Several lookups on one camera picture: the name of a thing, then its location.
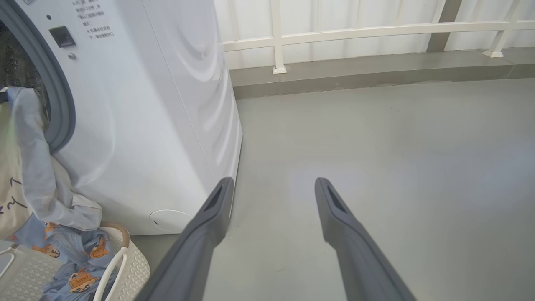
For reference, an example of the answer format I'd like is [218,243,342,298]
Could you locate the blue bear print garment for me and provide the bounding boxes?
[8,213,122,301]

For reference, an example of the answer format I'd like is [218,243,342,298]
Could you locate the cream perforated laundry basket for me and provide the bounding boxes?
[0,222,151,301]

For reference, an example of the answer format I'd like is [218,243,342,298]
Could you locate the white metal railing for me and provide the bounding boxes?
[215,0,535,75]

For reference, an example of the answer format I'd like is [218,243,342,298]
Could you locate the grey and cream garment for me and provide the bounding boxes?
[6,87,103,232]

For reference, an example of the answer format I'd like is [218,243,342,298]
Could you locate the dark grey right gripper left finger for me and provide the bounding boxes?
[134,177,234,301]

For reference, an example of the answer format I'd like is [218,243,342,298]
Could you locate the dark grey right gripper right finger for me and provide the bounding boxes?
[315,177,416,301]

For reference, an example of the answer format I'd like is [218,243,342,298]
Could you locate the cream garment with black lettering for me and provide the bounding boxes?
[0,100,35,241]

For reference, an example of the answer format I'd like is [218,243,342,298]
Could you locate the white front-load washing machine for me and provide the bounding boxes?
[0,0,244,236]

